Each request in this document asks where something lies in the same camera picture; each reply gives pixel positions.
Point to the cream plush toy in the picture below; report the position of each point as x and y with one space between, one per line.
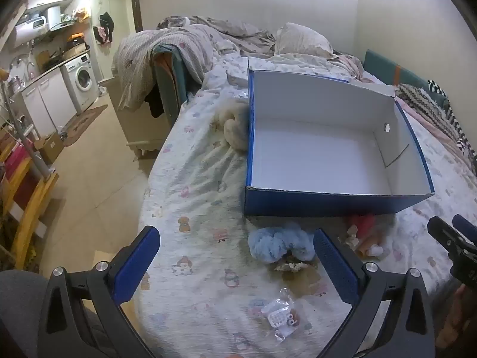
233 125

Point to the white washing machine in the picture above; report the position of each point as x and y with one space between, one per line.
80 80

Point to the teal footboard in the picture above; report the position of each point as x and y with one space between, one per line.
169 78

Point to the white fluffy plush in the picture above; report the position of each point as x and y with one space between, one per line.
374 250

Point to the beige pillow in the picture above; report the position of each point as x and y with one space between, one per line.
302 39

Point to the hanging clothes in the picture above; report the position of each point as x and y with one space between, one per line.
104 28

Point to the white water heater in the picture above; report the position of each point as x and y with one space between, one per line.
28 31

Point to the brown small toy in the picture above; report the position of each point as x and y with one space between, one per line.
294 266

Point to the red plush item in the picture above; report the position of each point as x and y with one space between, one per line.
363 223

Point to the yellow wooden rack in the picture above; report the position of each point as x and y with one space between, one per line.
31 209

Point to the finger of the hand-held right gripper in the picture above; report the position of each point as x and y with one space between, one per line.
443 233
465 227

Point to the white floor cabinet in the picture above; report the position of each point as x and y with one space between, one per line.
43 100

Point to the brown cardboard box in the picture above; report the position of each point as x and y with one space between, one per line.
50 148

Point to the blue fluffy scrunchie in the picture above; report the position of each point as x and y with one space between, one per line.
270 244

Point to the black hanging garment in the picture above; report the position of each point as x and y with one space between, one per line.
154 100

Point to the bed with printed sheet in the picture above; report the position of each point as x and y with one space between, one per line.
193 194

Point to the dark door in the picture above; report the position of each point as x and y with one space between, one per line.
136 5

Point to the teal headboard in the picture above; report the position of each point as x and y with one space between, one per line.
380 69

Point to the striped knitted blanket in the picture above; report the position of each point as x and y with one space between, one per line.
428 100

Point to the clear plastic bag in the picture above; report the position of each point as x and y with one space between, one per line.
279 315

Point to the brown floor rug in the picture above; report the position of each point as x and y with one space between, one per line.
84 125

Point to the beige checkered duvet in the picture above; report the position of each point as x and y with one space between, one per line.
179 48

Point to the person's right hand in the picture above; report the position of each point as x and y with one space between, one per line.
454 317

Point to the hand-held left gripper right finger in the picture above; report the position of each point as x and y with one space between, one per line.
333 268

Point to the red bag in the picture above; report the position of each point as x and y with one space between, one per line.
16 162

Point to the blue cardboard box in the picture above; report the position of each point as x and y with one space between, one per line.
316 149

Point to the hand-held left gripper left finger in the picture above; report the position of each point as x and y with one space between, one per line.
136 264

